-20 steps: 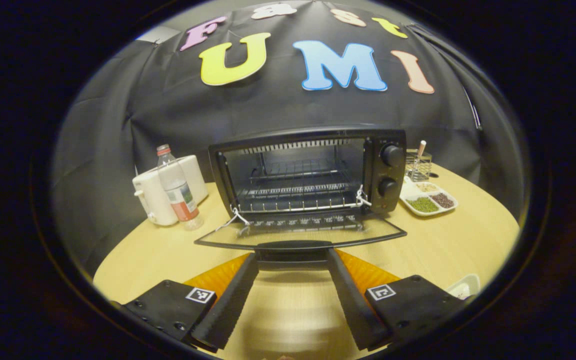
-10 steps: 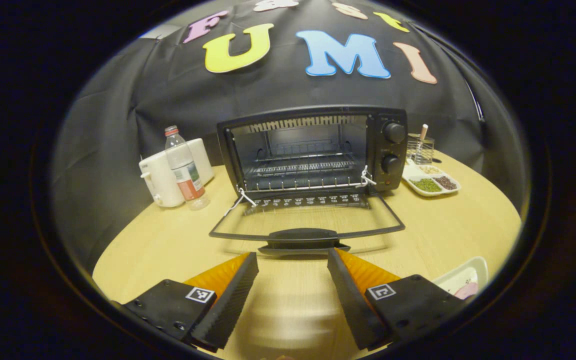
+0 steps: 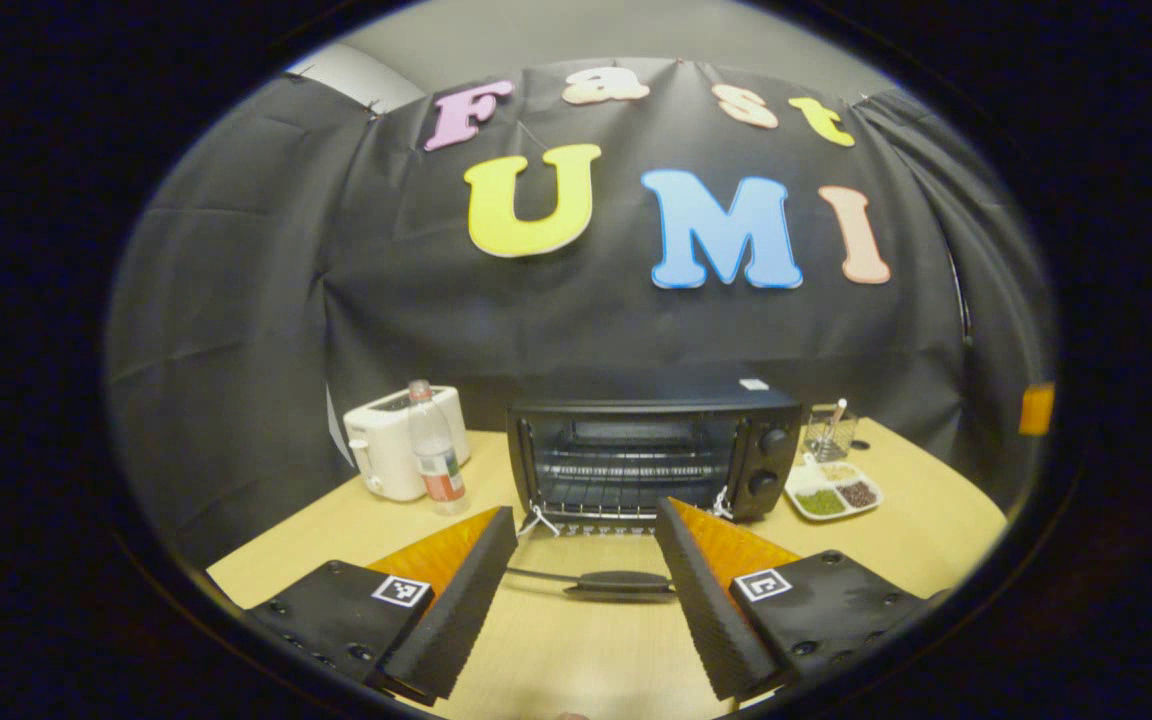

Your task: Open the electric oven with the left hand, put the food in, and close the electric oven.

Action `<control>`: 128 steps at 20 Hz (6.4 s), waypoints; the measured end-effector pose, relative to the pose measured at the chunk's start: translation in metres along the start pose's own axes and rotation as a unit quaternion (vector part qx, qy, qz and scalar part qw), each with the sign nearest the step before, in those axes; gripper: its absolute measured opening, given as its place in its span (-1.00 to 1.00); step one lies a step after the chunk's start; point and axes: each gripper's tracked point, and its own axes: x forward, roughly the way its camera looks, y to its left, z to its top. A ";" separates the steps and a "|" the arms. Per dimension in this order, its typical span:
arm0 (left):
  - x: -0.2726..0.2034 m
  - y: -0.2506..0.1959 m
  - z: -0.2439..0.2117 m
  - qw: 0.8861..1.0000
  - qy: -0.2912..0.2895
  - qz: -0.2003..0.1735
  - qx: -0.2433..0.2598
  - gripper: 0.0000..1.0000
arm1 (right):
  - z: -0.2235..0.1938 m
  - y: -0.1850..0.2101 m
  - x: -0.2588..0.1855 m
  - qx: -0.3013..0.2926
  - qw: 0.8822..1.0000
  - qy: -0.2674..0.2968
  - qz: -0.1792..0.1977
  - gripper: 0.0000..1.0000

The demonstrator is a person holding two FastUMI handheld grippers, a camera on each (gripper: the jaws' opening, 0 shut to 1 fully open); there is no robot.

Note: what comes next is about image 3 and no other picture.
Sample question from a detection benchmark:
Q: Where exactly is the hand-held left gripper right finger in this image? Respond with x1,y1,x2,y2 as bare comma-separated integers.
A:
655,498,949,703

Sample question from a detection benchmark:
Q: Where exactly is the black backdrop cloth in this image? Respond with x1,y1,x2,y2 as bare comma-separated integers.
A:
106,58,1057,571

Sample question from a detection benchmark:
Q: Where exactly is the metal wire utensil holder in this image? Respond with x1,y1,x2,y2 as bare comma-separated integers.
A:
803,403,858,463

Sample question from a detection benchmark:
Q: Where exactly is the black electric oven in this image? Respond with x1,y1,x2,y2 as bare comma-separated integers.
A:
501,378,805,601

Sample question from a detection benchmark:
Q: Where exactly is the white toaster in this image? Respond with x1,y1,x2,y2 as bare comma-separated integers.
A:
343,385,471,503

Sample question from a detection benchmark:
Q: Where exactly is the white divided plate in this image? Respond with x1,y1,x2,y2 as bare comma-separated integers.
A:
785,454,883,522

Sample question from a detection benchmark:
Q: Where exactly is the clear plastic bottle red label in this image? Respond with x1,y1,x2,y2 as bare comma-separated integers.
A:
406,379,469,517

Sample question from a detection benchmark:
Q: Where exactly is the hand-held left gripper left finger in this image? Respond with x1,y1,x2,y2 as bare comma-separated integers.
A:
234,506,519,706

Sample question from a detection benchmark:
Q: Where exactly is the thin hanging cable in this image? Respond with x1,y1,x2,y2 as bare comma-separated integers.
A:
943,240,973,347

